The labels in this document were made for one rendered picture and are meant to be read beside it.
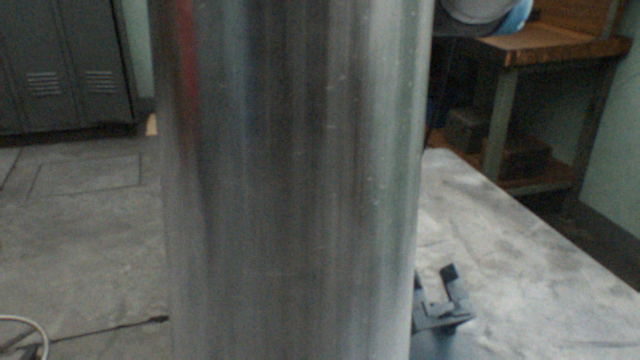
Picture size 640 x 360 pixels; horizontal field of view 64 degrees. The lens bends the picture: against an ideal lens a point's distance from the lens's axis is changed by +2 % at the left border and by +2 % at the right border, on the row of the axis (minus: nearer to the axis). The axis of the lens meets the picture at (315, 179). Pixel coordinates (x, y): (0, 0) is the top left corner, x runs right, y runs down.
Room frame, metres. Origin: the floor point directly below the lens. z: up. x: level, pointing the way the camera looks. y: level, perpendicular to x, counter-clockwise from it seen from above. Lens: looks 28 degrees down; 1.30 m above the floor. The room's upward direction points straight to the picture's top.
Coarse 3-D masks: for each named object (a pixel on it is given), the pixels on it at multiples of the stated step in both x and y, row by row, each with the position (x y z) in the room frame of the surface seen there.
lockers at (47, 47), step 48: (0, 0) 2.93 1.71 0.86; (48, 0) 2.99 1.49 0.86; (96, 0) 3.00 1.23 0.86; (0, 48) 2.91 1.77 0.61; (48, 48) 2.97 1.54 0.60; (96, 48) 3.00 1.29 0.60; (0, 96) 2.88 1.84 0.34; (48, 96) 2.96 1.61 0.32; (96, 96) 3.00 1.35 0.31; (0, 144) 2.90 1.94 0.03
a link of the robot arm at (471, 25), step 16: (448, 0) 0.46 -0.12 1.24; (464, 0) 0.43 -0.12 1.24; (480, 0) 0.41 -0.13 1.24; (496, 0) 0.40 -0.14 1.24; (512, 0) 0.40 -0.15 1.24; (528, 0) 0.50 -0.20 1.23; (448, 16) 0.49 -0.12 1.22; (464, 16) 0.46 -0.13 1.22; (480, 16) 0.45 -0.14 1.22; (496, 16) 0.45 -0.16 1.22; (512, 16) 0.50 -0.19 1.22; (432, 32) 0.52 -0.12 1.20; (448, 32) 0.52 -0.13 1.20; (464, 32) 0.51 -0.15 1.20; (480, 32) 0.51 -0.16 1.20; (496, 32) 0.51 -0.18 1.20; (512, 32) 0.51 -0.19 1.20
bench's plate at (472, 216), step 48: (432, 192) 0.90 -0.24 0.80; (480, 192) 0.90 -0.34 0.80; (432, 240) 0.73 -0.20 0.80; (480, 240) 0.73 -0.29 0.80; (528, 240) 0.73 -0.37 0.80; (432, 288) 0.60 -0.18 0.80; (480, 288) 0.60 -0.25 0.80; (528, 288) 0.60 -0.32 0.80; (576, 288) 0.61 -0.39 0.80; (624, 288) 0.61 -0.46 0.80; (480, 336) 0.51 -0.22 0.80; (528, 336) 0.51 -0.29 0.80; (576, 336) 0.51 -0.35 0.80; (624, 336) 0.51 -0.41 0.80
